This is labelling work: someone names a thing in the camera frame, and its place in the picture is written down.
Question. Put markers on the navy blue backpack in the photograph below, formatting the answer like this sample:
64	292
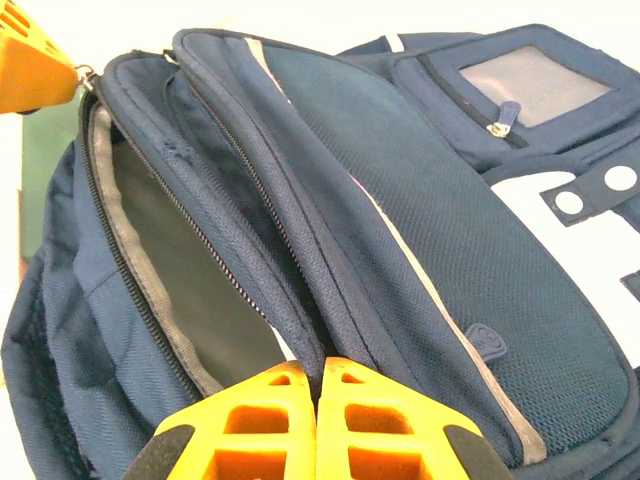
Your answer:
400	250

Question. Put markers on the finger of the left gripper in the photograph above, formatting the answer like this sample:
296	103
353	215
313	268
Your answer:
25	20
30	80

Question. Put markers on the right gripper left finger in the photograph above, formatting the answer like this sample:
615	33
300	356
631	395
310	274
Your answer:
250	440

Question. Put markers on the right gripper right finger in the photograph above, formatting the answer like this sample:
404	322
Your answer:
390	440

